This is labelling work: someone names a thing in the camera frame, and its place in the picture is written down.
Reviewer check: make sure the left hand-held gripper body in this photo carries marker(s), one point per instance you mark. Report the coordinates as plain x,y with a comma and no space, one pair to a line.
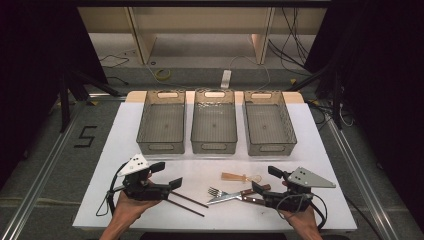
146,191

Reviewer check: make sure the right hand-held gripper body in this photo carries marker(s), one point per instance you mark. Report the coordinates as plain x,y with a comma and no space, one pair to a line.
293,198

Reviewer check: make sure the dark brown chopstick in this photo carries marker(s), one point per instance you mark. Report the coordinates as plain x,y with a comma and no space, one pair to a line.
191,200
186,208

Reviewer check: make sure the wooden utensil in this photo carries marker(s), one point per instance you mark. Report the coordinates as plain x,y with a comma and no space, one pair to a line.
233,177

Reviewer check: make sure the clear grey bin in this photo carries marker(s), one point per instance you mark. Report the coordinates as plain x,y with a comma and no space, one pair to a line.
214,128
161,128
268,130

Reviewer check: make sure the person's right hand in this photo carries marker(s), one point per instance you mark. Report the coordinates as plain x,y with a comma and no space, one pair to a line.
305,218

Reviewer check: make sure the person's left hand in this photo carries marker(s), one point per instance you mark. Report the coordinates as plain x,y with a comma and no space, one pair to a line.
130,208

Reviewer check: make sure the white table mat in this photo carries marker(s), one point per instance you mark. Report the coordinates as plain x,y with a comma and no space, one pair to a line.
216,220

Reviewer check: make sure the yellow tape roll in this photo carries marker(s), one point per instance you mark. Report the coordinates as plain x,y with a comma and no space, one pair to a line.
163,74

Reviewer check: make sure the black metal stand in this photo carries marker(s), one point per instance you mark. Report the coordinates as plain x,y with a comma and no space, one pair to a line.
63,100
337,100

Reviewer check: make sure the white power strip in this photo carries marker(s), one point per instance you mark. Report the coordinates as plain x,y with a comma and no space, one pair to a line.
226,79

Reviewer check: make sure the light wooden shelf unit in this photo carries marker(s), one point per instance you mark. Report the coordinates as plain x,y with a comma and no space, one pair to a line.
200,20

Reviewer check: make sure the aluminium floor rail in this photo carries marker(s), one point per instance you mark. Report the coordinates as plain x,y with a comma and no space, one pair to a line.
360,173
43,170

